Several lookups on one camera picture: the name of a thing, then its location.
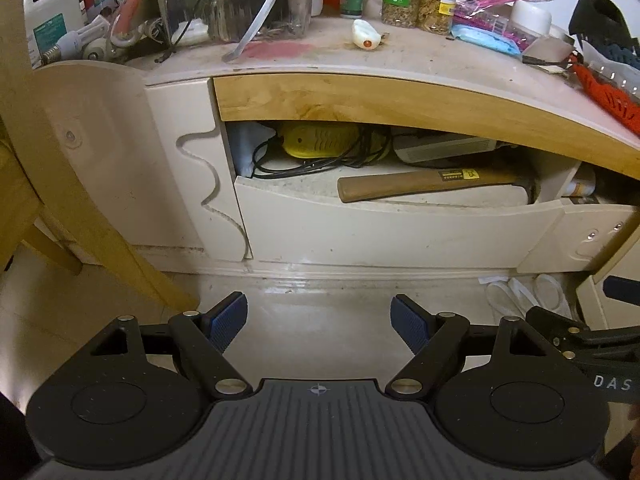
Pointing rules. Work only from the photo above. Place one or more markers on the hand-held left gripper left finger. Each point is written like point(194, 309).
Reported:
point(229, 317)

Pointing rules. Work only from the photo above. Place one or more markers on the orange plastic basket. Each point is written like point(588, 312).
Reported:
point(610, 97)

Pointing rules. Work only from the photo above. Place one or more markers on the clear plastic container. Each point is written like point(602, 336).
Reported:
point(240, 10)

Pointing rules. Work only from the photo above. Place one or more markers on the cream oval plastic piece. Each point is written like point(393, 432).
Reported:
point(365, 35)

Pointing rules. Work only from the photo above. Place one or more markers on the cream cabinet door with knobs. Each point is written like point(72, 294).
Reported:
point(575, 240)

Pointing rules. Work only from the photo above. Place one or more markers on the wooden chair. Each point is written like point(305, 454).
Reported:
point(75, 185)

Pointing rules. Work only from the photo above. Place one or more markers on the cream wavy cabinet panel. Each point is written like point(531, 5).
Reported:
point(190, 170)

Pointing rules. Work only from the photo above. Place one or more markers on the blue face mask pack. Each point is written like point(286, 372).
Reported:
point(482, 41)

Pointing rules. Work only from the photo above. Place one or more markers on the yellow plastic device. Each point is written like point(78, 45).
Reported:
point(320, 140)

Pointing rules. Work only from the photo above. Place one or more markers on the white round jar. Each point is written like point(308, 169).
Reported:
point(531, 17)

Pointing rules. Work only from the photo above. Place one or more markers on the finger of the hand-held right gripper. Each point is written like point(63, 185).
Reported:
point(622, 288)
point(555, 325)

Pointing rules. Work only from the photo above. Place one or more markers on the spiral light bulb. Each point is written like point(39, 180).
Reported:
point(75, 40)

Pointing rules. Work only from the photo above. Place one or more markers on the black fabric item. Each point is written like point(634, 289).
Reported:
point(602, 25)

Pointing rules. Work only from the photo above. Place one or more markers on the white ribbed box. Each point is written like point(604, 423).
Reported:
point(440, 149)

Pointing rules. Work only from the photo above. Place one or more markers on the cream wooden drawer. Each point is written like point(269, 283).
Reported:
point(395, 232)

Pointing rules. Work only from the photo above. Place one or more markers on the pink plastic packet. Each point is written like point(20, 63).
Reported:
point(492, 17)

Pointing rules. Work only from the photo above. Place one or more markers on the white bottle orange label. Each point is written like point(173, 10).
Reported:
point(580, 185)

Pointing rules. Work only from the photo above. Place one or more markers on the white cloth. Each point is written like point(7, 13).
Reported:
point(247, 150)

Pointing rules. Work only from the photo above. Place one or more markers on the metal strip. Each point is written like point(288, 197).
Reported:
point(260, 15)

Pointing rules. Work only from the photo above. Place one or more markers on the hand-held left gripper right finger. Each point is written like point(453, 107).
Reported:
point(410, 322)

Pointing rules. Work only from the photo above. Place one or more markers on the white plastic jug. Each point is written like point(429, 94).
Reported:
point(50, 15)

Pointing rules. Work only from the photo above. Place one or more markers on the cream side cabinet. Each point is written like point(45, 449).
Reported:
point(600, 300)

